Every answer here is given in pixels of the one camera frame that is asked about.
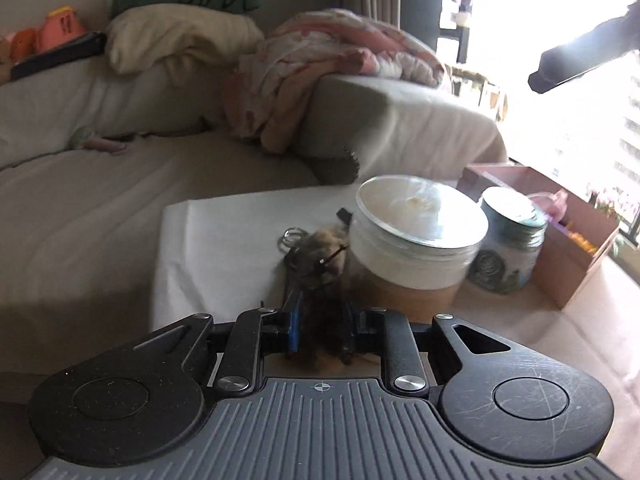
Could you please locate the beige covered sofa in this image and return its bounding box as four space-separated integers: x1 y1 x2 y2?
1 56 506 375

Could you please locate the cream folded blanket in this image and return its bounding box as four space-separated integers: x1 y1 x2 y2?
105 3 264 86

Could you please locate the pink storage box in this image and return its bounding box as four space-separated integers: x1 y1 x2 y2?
458 164 618 308

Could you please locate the green lid glass jar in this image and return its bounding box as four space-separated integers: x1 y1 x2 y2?
468 186 548 295

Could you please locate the white table cloth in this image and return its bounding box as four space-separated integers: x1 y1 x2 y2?
152 181 366 328

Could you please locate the brown furry plush toy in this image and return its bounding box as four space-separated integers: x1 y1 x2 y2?
280 226 360 372

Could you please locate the white lid amber jar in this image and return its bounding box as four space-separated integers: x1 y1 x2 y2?
344 174 488 323

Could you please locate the orange pink toy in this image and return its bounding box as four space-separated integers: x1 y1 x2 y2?
1 6 89 63

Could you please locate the pink patterned blanket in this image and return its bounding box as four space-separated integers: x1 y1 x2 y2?
222 9 447 154

